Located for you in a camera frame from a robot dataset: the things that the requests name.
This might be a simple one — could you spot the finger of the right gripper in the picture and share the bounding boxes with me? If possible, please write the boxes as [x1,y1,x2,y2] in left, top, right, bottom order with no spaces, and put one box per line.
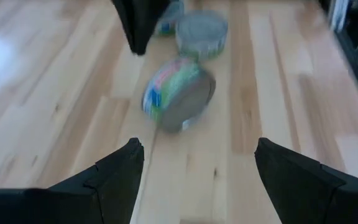
[112,0,171,57]

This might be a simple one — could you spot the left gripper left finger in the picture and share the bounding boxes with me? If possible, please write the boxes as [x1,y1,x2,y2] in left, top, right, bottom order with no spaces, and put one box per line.
[0,138,145,224]

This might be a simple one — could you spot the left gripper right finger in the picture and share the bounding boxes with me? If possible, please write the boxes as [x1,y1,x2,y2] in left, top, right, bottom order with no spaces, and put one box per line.
[254,138,358,224]

